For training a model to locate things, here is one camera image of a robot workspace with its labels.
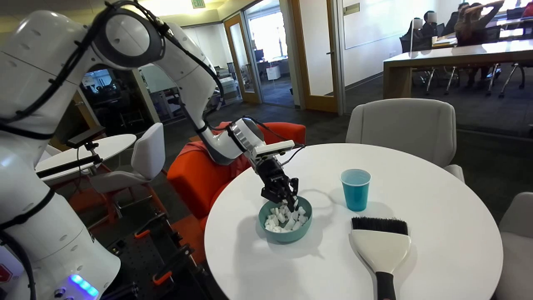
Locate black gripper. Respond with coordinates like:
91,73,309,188
255,157,300,212

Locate teal green bowl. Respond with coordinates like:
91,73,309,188
259,197,314,243

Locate light blue plastic cup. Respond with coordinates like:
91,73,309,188
342,168,370,212

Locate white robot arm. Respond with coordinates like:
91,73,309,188
0,0,299,300

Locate white foam pieces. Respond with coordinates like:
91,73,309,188
264,205,309,233

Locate orange armchair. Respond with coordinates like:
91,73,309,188
167,122,307,262

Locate white brush with black bristles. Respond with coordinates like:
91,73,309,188
349,217,412,300

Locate white chair at left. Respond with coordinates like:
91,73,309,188
91,122,166,193

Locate grey chair behind table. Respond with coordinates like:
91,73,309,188
345,98,465,180

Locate long wooden table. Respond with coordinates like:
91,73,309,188
384,40,533,98

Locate small white side table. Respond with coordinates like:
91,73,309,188
36,133,137,178

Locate grey chair at right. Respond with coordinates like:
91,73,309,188
495,192,533,300

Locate seated person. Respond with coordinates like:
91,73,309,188
455,0,505,47

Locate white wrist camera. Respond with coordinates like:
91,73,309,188
237,118,295,158

